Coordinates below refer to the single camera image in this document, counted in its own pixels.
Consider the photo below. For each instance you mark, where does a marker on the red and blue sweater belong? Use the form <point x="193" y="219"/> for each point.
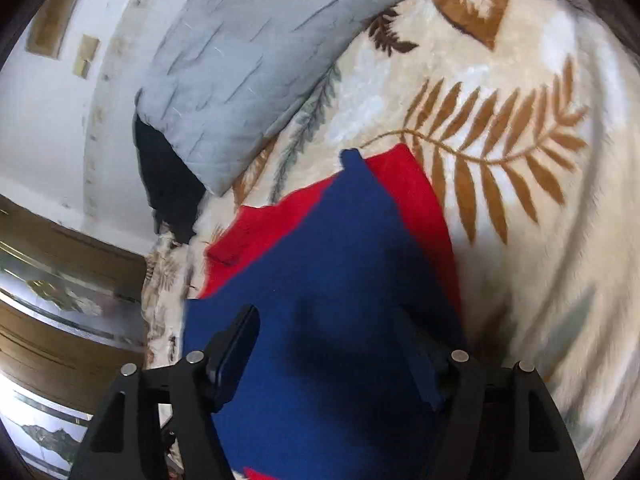
<point x="340" y="260"/>

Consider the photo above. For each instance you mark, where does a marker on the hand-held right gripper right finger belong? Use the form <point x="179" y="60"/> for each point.
<point x="465" y="385"/>

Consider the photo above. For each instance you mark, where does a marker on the wall picture frame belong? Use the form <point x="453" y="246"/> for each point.
<point x="52" y="20"/>

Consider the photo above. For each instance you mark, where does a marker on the grey quilted pillow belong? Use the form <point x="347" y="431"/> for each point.
<point x="240" y="70"/>

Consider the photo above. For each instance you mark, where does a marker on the leaf-print blanket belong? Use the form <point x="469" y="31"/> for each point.
<point x="525" y="260"/>

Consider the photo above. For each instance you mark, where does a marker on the small beige wall switch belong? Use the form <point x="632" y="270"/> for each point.
<point x="82" y="69"/>

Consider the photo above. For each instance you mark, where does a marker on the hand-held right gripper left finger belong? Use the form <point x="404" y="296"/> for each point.
<point x="235" y="355"/>

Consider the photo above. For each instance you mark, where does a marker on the wooden door with glass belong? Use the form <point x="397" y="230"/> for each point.
<point x="60" y="350"/>

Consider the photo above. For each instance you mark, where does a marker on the large beige wall switch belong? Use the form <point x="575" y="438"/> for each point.
<point x="90" y="46"/>

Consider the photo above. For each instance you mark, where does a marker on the black clothing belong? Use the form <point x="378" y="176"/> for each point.
<point x="165" y="185"/>

